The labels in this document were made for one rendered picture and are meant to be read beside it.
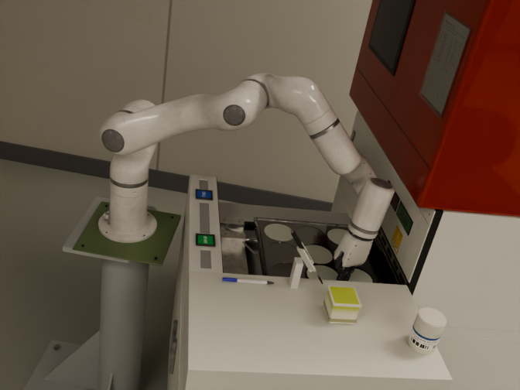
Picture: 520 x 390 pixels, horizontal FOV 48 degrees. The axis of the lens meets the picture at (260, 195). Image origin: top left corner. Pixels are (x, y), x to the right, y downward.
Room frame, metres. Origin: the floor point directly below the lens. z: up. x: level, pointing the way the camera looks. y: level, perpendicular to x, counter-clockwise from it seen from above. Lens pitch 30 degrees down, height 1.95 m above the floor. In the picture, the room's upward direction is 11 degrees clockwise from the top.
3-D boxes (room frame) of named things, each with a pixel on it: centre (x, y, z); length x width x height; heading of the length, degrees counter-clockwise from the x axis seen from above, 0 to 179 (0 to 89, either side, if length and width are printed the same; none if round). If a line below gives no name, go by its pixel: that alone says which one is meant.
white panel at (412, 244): (1.78, -0.40, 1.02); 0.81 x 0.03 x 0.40; 11
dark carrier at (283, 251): (1.55, -0.21, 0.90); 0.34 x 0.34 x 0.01; 11
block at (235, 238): (1.56, 0.06, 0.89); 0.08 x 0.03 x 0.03; 101
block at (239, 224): (1.64, 0.07, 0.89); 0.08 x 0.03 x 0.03; 101
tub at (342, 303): (1.19, -0.26, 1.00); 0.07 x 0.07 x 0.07; 11
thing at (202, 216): (1.54, 0.16, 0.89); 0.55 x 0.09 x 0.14; 11
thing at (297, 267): (1.29, -0.15, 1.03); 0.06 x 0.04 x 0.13; 101
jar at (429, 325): (1.14, -0.47, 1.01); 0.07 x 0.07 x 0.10
